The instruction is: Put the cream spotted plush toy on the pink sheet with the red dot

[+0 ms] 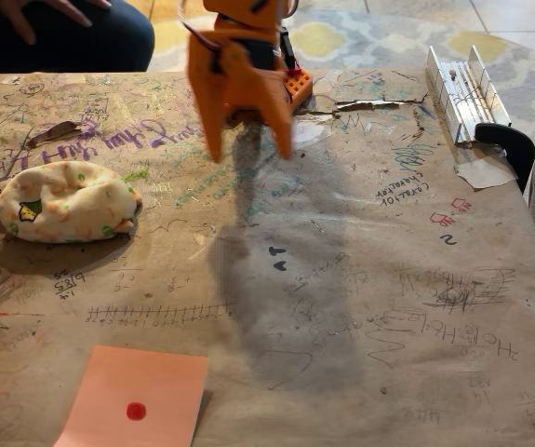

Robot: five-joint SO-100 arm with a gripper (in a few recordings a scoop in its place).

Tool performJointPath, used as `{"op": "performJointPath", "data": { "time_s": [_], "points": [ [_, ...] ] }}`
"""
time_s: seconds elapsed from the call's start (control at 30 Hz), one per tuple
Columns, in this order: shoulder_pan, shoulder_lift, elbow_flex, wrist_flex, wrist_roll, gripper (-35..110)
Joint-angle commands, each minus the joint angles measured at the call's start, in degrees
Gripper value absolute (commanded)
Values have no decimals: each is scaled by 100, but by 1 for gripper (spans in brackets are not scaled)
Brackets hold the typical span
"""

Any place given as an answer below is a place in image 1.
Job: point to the black curved bracket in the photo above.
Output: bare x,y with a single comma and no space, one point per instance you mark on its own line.
513,144

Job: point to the aluminium channel rail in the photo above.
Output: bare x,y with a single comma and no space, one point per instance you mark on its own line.
467,98

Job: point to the dried brown leaf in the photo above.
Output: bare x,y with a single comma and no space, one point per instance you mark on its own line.
55,132

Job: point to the person's hand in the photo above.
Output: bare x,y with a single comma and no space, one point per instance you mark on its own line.
48,5

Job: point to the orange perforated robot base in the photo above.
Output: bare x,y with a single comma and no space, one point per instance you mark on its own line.
298,86

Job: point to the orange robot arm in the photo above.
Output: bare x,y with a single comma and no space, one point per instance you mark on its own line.
248,9

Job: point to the black red table clamp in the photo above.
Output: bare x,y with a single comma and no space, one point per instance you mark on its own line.
289,51

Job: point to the white patterned plush toy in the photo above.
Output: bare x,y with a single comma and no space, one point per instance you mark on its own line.
67,205

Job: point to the torn tape piece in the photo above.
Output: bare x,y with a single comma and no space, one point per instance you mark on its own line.
483,173

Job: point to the pink paper sheet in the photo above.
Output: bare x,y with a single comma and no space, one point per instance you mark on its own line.
132,382

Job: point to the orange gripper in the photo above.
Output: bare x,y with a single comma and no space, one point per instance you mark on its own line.
238,76

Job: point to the scribbled brown paper cover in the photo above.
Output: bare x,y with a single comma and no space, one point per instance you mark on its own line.
388,279

